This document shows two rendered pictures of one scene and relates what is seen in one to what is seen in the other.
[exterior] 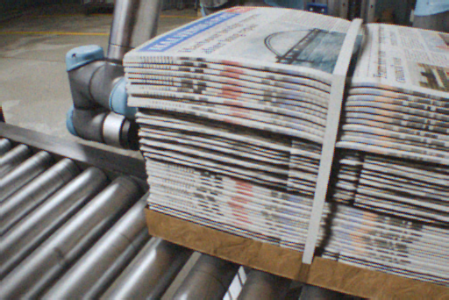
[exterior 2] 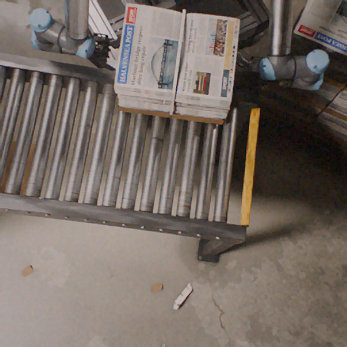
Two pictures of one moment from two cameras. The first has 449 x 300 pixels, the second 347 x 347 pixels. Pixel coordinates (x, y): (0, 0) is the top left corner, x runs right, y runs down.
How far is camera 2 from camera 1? 1.34 m
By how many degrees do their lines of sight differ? 46
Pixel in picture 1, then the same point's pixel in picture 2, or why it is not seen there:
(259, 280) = (157, 118)
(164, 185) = (125, 102)
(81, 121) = (47, 47)
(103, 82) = (69, 45)
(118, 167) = (85, 75)
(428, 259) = (203, 113)
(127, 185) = (95, 85)
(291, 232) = (165, 109)
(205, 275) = (141, 120)
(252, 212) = (154, 106)
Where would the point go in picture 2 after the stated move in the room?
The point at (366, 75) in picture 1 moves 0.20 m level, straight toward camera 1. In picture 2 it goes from (179, 90) to (172, 150)
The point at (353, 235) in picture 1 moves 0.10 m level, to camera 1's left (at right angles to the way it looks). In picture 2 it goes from (182, 110) to (154, 116)
